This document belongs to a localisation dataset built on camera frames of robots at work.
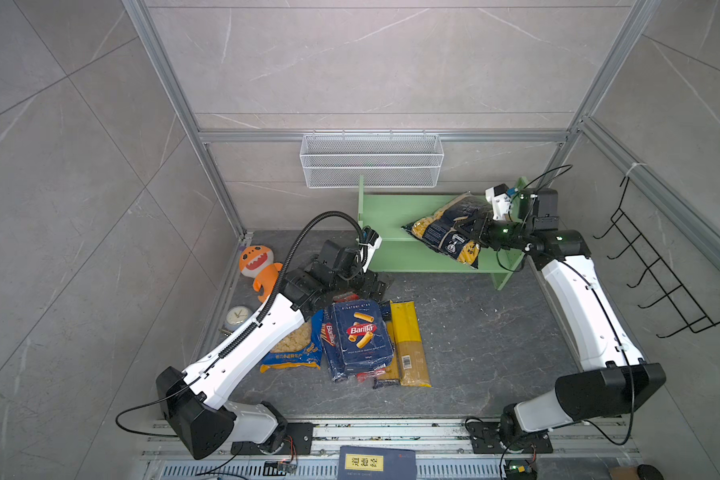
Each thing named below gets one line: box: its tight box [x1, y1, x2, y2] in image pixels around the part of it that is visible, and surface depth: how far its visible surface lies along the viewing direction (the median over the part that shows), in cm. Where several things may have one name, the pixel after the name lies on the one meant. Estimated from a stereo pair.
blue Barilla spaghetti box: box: [334, 303, 357, 376], surface depth 83 cm
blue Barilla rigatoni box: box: [332, 300, 394, 373], surface depth 83 cm
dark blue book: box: [337, 445, 417, 480], surface depth 70 cm
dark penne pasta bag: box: [401, 192, 491, 269], surface depth 73 cm
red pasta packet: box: [355, 367, 386, 382], surface depth 83 cm
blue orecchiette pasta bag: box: [260, 310, 325, 373], surface depth 85 cm
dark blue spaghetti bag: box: [373, 300, 400, 389], surface depth 83 cm
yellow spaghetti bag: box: [390, 300, 432, 388], surface depth 89 cm
